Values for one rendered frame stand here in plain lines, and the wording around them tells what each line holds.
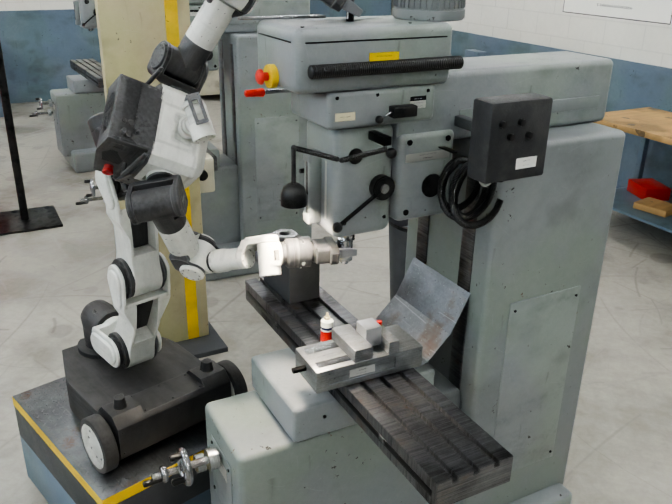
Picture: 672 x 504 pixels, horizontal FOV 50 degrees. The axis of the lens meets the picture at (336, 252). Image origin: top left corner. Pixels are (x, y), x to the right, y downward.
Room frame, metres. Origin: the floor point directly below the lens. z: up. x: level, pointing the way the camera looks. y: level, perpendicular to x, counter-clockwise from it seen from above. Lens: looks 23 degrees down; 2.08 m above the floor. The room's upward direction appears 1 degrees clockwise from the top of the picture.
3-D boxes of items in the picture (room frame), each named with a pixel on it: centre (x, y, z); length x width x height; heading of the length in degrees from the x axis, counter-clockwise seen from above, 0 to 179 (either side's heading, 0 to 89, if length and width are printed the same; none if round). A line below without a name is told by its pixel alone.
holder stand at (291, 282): (2.36, 0.16, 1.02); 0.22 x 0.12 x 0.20; 30
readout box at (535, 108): (1.84, -0.45, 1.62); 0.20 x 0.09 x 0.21; 118
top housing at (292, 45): (2.00, -0.04, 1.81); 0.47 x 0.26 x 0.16; 118
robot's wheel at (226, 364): (2.35, 0.41, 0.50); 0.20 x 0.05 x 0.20; 43
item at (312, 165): (1.94, 0.07, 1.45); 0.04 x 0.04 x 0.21; 28
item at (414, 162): (2.09, -0.20, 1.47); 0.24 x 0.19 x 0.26; 28
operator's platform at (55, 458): (2.35, 0.76, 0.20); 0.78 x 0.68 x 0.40; 43
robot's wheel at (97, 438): (1.99, 0.79, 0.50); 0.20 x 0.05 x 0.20; 43
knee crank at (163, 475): (1.87, 0.51, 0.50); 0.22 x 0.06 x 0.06; 118
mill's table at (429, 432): (1.94, -0.06, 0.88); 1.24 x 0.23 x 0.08; 28
